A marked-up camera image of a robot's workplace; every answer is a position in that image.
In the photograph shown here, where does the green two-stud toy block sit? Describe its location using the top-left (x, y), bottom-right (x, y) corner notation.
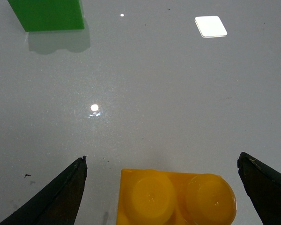
top-left (9, 0), bottom-right (84, 32)

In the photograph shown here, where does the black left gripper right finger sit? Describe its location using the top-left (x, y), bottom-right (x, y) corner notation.
top-left (237, 152), bottom-right (281, 225)

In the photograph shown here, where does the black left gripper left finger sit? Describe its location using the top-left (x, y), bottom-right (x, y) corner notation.
top-left (0, 156), bottom-right (88, 225)

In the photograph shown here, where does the yellow two-stud toy block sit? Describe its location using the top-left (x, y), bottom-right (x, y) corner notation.
top-left (116, 169), bottom-right (237, 225)

